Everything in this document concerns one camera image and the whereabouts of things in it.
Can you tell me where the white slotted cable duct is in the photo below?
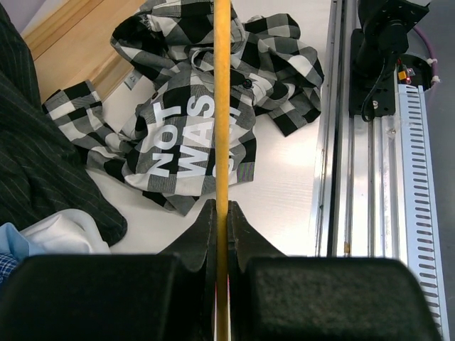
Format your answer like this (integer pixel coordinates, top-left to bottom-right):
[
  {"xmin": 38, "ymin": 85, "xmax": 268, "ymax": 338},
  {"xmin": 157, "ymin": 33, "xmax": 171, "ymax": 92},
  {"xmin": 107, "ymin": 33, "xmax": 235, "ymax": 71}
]
[{"xmin": 397, "ymin": 84, "xmax": 450, "ymax": 340}]

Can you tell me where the black pinstripe shirt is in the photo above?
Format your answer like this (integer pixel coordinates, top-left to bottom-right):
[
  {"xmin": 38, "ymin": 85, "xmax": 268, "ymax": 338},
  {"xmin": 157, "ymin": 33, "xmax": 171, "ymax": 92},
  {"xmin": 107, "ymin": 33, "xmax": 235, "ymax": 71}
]
[{"xmin": 1, "ymin": 9, "xmax": 127, "ymax": 246}]

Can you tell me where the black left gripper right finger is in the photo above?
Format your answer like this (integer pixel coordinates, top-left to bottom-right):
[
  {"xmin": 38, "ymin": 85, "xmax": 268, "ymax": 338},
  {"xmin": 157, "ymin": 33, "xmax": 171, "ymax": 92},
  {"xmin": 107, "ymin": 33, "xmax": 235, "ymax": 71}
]
[{"xmin": 227, "ymin": 201, "xmax": 286, "ymax": 274}]

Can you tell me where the black white checkered shirt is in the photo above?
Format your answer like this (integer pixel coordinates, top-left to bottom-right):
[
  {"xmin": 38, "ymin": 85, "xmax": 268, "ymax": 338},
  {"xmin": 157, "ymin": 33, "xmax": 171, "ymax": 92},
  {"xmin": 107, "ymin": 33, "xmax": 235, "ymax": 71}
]
[{"xmin": 43, "ymin": 1, "xmax": 324, "ymax": 215}]

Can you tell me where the white plastic laundry basket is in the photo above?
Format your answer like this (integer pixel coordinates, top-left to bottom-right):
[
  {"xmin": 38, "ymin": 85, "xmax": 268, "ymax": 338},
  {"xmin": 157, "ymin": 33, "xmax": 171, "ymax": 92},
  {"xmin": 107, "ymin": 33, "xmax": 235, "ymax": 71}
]
[{"xmin": 60, "ymin": 209, "xmax": 111, "ymax": 254}]

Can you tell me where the blue plaid shirt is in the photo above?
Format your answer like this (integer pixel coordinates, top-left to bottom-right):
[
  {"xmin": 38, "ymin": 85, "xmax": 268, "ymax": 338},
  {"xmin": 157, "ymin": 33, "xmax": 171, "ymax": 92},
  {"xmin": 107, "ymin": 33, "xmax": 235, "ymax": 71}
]
[{"xmin": 0, "ymin": 253, "xmax": 18, "ymax": 284}]

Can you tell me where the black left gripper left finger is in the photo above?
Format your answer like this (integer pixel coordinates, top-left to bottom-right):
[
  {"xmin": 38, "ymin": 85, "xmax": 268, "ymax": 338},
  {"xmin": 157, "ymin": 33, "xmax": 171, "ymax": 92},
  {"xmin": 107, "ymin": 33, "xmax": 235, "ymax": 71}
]
[{"xmin": 159, "ymin": 199, "xmax": 217, "ymax": 272}]

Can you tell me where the light blue shirt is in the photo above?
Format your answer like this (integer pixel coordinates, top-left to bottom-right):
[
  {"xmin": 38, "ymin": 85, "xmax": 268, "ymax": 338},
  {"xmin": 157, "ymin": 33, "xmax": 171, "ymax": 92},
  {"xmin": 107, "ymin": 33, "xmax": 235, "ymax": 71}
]
[{"xmin": 0, "ymin": 223, "xmax": 30, "ymax": 259}]

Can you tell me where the wooden clothes rack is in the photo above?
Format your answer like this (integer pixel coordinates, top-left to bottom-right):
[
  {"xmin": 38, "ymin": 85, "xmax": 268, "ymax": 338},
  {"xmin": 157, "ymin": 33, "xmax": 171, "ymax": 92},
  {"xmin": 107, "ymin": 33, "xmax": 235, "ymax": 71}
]
[{"xmin": 22, "ymin": 0, "xmax": 143, "ymax": 101}]

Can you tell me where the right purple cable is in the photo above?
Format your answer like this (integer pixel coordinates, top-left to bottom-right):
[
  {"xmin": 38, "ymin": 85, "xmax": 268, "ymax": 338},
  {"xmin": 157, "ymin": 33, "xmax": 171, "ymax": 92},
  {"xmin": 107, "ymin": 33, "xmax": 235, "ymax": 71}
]
[{"xmin": 412, "ymin": 24, "xmax": 444, "ymax": 86}]

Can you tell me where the aluminium rail base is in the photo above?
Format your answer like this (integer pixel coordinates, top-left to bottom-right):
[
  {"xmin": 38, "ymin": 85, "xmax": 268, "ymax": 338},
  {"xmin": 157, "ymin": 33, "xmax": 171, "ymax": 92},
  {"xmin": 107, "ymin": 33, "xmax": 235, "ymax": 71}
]
[{"xmin": 309, "ymin": 1, "xmax": 408, "ymax": 262}]

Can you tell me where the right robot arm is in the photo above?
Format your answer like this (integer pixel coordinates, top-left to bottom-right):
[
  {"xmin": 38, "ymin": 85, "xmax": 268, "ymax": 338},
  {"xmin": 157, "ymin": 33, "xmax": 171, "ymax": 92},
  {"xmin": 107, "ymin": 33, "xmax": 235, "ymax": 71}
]
[{"xmin": 349, "ymin": 1, "xmax": 430, "ymax": 122}]

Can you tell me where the hanger of checkered shirt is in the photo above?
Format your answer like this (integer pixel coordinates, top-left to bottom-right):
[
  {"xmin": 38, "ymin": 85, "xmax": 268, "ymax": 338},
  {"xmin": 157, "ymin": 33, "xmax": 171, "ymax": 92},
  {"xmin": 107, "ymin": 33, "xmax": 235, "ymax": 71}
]
[{"xmin": 214, "ymin": 0, "xmax": 231, "ymax": 340}]

